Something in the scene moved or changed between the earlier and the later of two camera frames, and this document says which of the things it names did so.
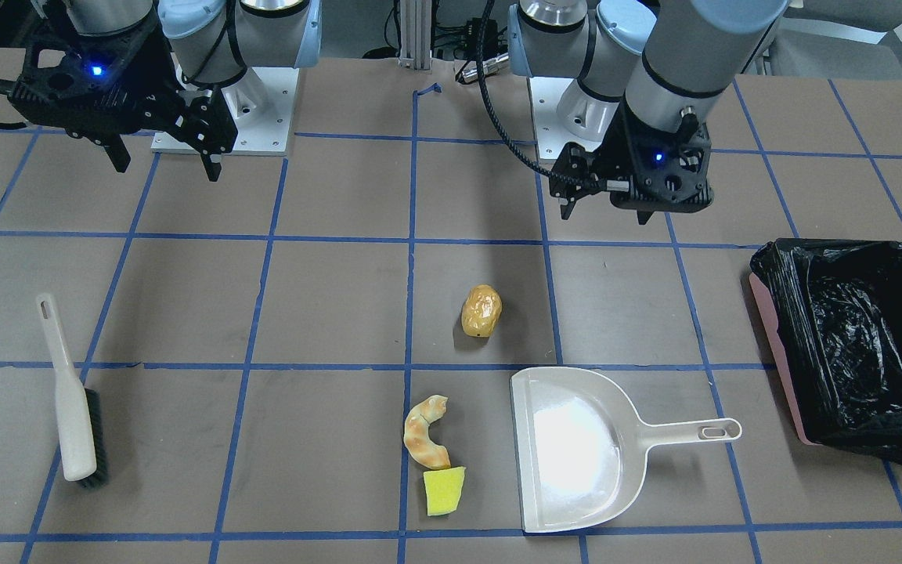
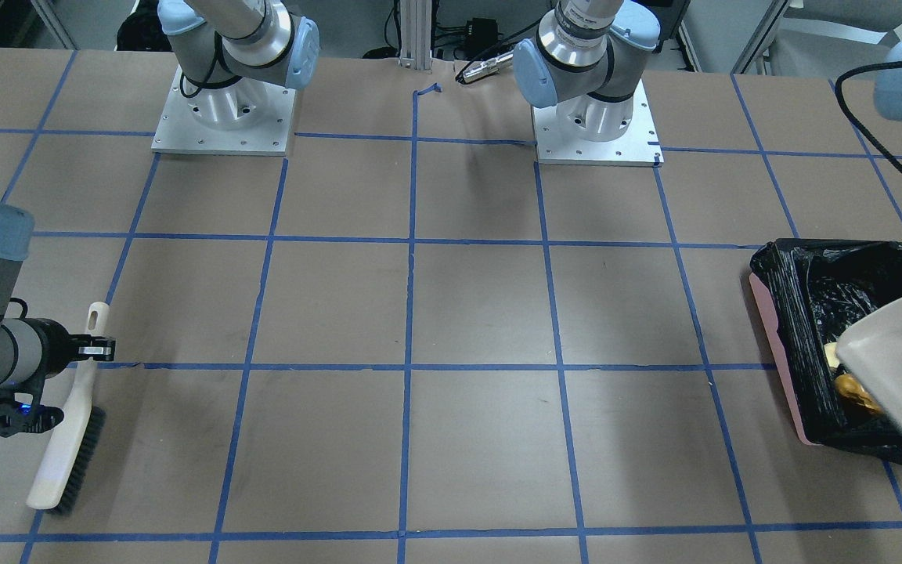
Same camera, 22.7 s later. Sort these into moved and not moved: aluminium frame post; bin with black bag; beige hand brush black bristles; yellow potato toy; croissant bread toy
Moved: croissant bread toy; beige hand brush black bristles; yellow potato toy
Not moved: aluminium frame post; bin with black bag
